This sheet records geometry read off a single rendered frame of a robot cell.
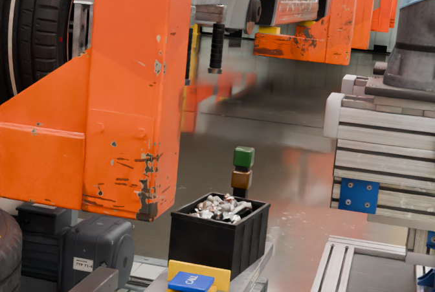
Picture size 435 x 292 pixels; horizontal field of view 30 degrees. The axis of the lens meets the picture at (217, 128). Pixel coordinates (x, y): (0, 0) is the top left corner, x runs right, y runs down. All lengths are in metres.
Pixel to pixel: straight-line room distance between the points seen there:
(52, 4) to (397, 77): 0.85
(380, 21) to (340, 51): 6.13
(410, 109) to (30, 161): 0.86
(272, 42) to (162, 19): 4.24
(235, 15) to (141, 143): 3.32
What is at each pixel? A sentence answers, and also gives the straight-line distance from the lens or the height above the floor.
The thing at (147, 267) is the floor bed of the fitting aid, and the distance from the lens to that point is 2.71.
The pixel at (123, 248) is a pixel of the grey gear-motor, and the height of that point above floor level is 0.36.
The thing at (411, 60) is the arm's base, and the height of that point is 0.88.
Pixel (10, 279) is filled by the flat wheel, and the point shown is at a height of 0.44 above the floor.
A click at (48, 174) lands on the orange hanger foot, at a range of 1.74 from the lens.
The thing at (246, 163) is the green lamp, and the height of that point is 0.63.
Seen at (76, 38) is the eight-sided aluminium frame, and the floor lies 0.85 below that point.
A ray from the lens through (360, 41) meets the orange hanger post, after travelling 7.69.
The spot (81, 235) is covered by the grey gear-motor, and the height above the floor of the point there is 0.40.
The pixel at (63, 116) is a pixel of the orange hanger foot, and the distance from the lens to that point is 1.73.
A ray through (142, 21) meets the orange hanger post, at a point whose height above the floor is 0.93.
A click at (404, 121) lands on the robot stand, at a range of 1.90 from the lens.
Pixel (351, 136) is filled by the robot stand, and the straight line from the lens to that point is 1.91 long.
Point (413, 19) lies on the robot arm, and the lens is 1.89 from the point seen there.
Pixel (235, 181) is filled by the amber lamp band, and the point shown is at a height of 0.59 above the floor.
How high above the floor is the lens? 1.02
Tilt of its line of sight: 10 degrees down
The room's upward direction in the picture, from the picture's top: 5 degrees clockwise
